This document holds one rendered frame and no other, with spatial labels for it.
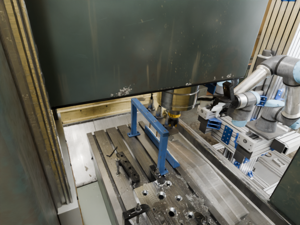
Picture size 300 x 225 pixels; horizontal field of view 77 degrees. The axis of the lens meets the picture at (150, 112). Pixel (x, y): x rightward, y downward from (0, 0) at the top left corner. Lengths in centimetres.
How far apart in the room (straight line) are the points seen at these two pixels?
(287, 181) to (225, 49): 93
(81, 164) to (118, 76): 126
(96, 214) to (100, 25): 123
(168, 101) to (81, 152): 116
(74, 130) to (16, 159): 155
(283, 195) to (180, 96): 96
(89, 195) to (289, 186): 127
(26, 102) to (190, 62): 41
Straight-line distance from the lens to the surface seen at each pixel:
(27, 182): 30
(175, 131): 110
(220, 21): 61
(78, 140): 176
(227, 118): 190
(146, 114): 120
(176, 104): 69
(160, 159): 117
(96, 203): 150
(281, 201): 146
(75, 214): 55
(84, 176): 163
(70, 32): 43
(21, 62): 35
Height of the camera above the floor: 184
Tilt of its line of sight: 30 degrees down
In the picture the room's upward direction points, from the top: 3 degrees clockwise
